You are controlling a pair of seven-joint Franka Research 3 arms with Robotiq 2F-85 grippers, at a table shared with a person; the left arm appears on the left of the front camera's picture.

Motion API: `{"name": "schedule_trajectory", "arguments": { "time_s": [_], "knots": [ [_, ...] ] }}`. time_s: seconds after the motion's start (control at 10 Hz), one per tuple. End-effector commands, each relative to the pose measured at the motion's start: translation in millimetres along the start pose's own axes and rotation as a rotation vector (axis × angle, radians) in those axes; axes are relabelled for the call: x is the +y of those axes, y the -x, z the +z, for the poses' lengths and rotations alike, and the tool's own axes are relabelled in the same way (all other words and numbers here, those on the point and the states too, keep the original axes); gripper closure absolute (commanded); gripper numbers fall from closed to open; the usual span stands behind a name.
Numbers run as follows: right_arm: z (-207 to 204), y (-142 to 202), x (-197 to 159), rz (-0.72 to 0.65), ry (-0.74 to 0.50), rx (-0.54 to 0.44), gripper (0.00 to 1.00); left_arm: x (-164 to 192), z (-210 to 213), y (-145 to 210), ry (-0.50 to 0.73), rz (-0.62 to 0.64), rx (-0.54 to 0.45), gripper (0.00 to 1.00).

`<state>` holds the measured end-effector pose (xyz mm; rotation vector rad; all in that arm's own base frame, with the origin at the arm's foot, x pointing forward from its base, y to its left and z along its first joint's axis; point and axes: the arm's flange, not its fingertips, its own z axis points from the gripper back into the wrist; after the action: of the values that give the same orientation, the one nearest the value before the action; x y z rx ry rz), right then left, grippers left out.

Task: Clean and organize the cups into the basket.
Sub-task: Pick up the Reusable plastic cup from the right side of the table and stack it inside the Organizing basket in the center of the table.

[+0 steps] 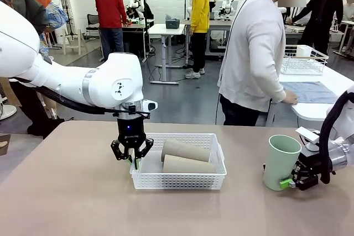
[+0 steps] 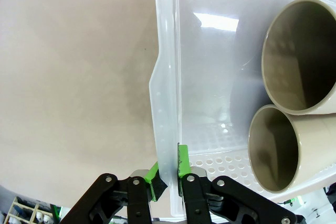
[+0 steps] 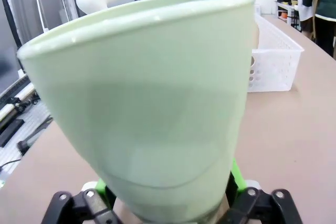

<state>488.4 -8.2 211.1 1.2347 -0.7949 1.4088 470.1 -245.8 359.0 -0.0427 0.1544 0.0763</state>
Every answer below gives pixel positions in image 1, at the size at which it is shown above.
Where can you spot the white side table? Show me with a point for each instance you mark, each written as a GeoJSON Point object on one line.
{"type": "Point", "coordinates": [309, 111]}

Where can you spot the person right hand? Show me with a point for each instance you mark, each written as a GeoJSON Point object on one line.
{"type": "Point", "coordinates": [291, 98]}

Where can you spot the white step stool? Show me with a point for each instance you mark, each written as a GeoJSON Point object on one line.
{"type": "Point", "coordinates": [73, 38]}

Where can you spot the black office chair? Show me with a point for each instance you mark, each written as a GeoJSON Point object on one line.
{"type": "Point", "coordinates": [92, 21]}

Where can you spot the person in orange and blue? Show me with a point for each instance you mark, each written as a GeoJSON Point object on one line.
{"type": "Point", "coordinates": [55, 16]}

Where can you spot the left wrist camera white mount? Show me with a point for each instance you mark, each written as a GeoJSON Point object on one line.
{"type": "Point", "coordinates": [150, 105]}

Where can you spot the white round stand base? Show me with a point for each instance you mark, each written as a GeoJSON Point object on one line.
{"type": "Point", "coordinates": [7, 111]}

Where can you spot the pale green tall cup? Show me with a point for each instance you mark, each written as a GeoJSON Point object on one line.
{"type": "Point", "coordinates": [279, 164]}

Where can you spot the black tripod stand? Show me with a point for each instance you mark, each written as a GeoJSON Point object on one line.
{"type": "Point", "coordinates": [71, 30]}

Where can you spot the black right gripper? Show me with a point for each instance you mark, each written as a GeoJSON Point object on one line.
{"type": "Point", "coordinates": [311, 164]}

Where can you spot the blue cloth towel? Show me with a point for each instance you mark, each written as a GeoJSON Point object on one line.
{"type": "Point", "coordinates": [309, 92]}

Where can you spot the brown tall cup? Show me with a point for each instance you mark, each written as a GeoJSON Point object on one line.
{"type": "Point", "coordinates": [188, 166]}
{"type": "Point", "coordinates": [185, 149]}

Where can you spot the person in grey top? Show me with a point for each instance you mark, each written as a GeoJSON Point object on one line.
{"type": "Point", "coordinates": [349, 9]}

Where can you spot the person in grey vest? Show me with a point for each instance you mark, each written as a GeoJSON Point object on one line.
{"type": "Point", "coordinates": [22, 12]}

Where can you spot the person right forearm white sleeve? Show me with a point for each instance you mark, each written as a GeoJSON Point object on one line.
{"type": "Point", "coordinates": [276, 86]}

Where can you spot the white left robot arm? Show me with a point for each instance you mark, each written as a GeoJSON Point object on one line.
{"type": "Point", "coordinates": [110, 81]}

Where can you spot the white perforated plastic basket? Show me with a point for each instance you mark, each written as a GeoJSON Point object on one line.
{"type": "Point", "coordinates": [177, 180]}

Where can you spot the person in red hoodie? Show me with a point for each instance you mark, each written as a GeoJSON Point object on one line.
{"type": "Point", "coordinates": [110, 6]}

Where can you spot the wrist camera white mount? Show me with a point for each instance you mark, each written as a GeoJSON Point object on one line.
{"type": "Point", "coordinates": [307, 135]}
{"type": "Point", "coordinates": [150, 105]}

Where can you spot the person in black sweater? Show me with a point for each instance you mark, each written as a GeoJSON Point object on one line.
{"type": "Point", "coordinates": [323, 12]}

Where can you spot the white standing desk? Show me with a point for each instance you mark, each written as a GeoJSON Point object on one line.
{"type": "Point", "coordinates": [166, 30]}

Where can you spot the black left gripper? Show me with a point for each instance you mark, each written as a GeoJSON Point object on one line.
{"type": "Point", "coordinates": [131, 131]}

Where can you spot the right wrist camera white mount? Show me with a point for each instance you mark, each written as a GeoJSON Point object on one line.
{"type": "Point", "coordinates": [307, 135]}

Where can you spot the person in white sweater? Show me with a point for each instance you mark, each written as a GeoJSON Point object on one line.
{"type": "Point", "coordinates": [249, 53]}

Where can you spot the person in yellow hoodie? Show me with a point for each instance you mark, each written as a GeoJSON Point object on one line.
{"type": "Point", "coordinates": [199, 9]}

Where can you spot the white cup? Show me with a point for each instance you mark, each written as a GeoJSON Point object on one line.
{"type": "Point", "coordinates": [304, 52]}

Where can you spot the dark grey storage bin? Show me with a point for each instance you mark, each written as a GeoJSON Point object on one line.
{"type": "Point", "coordinates": [172, 23]}

